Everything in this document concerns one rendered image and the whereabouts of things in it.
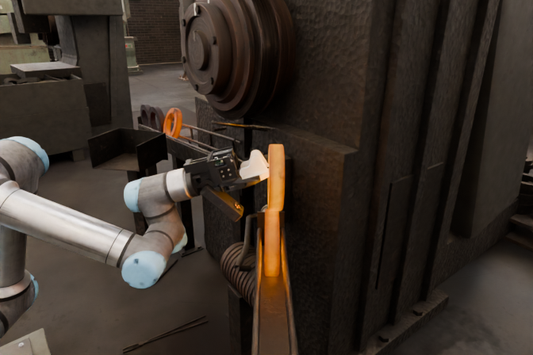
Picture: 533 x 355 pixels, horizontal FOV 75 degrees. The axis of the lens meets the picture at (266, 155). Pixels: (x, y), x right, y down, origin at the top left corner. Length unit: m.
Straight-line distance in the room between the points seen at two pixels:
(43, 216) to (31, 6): 2.92
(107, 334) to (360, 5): 1.53
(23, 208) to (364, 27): 0.85
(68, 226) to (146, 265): 0.17
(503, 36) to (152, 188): 1.26
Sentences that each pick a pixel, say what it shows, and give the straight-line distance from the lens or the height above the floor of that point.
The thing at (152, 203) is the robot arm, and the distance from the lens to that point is 0.84.
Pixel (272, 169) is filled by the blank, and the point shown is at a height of 0.91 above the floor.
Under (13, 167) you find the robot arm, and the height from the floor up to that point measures 0.90.
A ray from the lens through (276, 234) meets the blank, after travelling 0.78.
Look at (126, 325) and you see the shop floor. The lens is 1.74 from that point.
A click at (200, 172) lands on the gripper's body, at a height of 0.88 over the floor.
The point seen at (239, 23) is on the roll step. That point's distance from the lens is 1.06.
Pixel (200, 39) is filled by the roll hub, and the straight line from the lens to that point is 1.13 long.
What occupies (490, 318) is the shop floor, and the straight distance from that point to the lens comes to 1.92.
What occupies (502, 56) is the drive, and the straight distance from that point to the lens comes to 1.55.
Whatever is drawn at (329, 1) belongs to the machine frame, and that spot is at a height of 1.25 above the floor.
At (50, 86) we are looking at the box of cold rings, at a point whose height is 0.70.
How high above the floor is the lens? 1.20
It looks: 21 degrees down
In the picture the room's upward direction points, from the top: straight up
